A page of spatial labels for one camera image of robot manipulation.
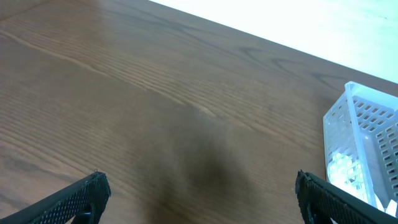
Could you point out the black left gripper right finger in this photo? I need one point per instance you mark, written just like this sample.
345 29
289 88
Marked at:
321 202

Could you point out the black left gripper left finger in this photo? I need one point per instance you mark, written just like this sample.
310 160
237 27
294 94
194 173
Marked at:
81 202

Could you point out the clear mesh plastic basket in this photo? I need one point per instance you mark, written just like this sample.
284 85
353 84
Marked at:
360 137

